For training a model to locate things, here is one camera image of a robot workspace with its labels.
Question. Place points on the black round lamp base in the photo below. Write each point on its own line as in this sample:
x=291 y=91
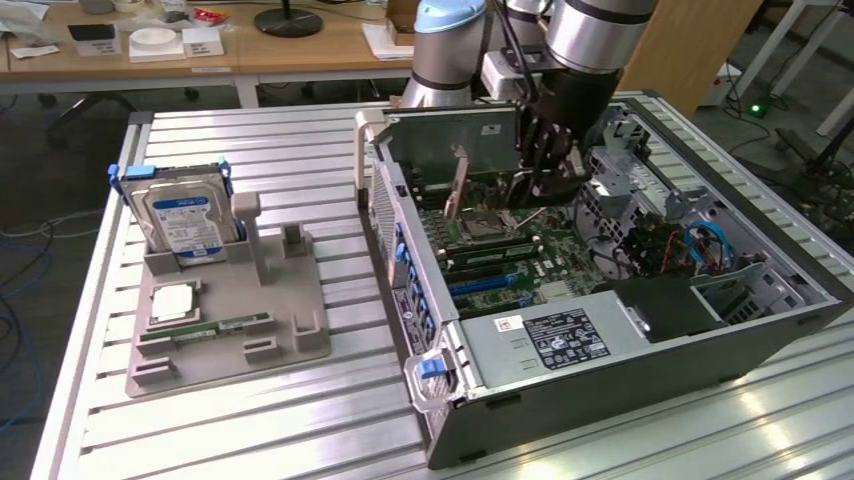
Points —
x=288 y=22

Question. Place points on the hard disk with blue label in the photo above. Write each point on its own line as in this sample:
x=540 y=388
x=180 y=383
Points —
x=180 y=220

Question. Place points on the white box with round hole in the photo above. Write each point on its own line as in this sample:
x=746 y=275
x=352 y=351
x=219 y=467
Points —
x=156 y=45

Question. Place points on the black office chair base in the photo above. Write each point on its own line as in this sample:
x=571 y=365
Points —
x=86 y=107

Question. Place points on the blue case latch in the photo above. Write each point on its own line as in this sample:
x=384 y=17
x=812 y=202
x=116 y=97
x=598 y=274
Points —
x=428 y=368

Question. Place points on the white paper stack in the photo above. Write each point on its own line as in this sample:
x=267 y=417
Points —
x=387 y=45

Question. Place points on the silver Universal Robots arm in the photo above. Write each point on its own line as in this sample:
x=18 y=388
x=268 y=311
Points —
x=594 y=35

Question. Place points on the white box with black top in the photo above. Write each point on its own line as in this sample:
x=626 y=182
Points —
x=93 y=39

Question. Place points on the white paper card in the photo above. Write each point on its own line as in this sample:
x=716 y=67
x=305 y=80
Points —
x=33 y=51

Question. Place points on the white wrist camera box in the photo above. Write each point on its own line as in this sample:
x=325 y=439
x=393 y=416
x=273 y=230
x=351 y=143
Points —
x=500 y=72

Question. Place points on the silver CPU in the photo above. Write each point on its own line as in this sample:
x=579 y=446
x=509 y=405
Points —
x=172 y=304

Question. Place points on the open black PC case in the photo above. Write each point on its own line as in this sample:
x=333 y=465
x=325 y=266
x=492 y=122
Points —
x=600 y=390

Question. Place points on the white table frame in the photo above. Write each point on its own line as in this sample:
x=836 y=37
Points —
x=800 y=30

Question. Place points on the black floor equipment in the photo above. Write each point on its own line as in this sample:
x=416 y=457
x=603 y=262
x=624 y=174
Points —
x=823 y=170

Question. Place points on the wooden cabinet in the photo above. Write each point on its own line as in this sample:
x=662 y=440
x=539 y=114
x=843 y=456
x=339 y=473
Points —
x=694 y=50

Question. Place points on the wooden desk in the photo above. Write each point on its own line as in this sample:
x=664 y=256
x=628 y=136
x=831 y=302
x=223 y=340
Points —
x=66 y=70

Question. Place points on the green RAM stick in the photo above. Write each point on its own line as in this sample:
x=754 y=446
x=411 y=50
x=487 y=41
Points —
x=213 y=327

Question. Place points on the CPU socket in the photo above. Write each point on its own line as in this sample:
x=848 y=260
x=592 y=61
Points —
x=481 y=227

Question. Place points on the installed black RAM stick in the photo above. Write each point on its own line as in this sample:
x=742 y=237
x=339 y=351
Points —
x=493 y=251

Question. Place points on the open cardboard box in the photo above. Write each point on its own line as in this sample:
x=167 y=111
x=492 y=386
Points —
x=400 y=22

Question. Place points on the metal drive cage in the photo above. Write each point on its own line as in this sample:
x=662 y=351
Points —
x=620 y=190

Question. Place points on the grey cup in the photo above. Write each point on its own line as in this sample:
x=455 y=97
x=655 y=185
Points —
x=96 y=6

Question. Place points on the blue expansion slot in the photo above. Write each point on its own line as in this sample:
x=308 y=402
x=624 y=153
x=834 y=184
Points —
x=483 y=284

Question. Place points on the grey parts rack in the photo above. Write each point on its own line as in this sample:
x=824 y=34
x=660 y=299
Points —
x=267 y=300

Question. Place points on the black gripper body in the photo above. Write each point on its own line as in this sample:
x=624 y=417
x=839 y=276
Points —
x=576 y=100

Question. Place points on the small white box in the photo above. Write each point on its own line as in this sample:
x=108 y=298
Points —
x=201 y=42

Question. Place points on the grey power supply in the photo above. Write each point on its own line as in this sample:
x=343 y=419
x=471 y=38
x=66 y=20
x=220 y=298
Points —
x=520 y=345

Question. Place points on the blue disk caddy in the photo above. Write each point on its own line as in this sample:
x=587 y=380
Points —
x=136 y=173

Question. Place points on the green motherboard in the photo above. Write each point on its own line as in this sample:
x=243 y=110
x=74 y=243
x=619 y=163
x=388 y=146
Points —
x=554 y=260

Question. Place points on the black graphics card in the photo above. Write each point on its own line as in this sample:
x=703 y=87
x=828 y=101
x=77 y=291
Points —
x=547 y=192

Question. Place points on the red packet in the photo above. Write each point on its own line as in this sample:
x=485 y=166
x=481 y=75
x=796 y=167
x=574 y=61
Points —
x=209 y=16

